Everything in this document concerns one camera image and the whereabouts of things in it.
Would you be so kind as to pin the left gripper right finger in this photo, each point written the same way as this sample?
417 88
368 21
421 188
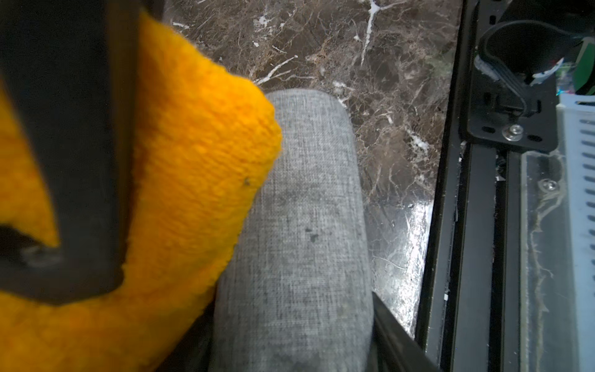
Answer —
392 349

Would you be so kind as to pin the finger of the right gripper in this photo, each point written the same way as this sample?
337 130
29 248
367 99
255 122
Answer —
69 68

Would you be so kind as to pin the orange microfiber cloth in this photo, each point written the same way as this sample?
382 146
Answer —
205 141

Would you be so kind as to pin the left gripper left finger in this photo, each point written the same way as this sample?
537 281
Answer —
192 353

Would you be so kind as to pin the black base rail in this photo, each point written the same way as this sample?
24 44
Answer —
509 274

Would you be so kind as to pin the dark grey eyeglass case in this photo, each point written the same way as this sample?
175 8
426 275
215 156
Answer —
297 294

